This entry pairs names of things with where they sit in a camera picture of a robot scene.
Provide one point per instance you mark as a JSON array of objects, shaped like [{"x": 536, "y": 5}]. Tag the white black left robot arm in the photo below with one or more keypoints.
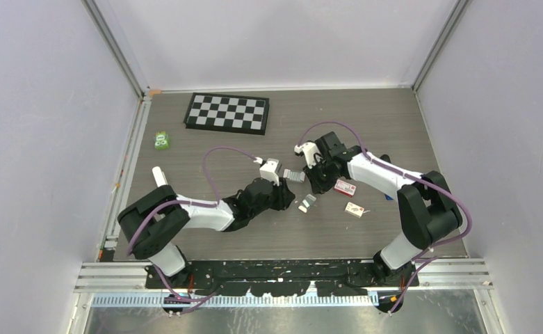
[{"x": 151, "y": 223}]

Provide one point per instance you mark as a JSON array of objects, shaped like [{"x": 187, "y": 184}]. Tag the red staple box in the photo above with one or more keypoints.
[{"x": 345, "y": 188}]

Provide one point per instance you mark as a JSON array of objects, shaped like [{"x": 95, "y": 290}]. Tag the white staple box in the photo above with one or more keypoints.
[{"x": 353, "y": 209}]

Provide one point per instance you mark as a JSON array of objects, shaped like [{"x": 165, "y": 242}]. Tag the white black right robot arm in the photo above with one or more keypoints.
[{"x": 426, "y": 212}]

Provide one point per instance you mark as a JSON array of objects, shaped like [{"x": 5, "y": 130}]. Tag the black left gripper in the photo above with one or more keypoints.
[{"x": 284, "y": 195}]

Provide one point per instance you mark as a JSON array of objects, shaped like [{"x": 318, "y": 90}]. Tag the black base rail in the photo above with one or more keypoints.
[{"x": 282, "y": 277}]

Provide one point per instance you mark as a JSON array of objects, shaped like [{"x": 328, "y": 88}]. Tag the black white chessboard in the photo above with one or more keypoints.
[{"x": 227, "y": 113}]

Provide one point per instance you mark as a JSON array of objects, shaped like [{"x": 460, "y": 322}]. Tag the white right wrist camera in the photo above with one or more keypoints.
[{"x": 309, "y": 150}]

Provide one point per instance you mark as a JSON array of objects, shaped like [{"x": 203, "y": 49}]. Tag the slotted cable duct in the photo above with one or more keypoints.
[{"x": 162, "y": 300}]

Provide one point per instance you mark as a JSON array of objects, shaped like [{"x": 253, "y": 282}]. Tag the blue stapler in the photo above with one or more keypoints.
[{"x": 386, "y": 158}]

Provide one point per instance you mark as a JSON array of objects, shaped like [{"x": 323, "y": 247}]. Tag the green toy block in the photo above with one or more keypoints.
[{"x": 161, "y": 141}]

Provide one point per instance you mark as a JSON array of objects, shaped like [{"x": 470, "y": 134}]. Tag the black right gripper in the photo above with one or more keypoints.
[{"x": 318, "y": 186}]

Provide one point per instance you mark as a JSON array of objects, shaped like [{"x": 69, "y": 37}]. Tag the white stapler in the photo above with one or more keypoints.
[{"x": 159, "y": 176}]

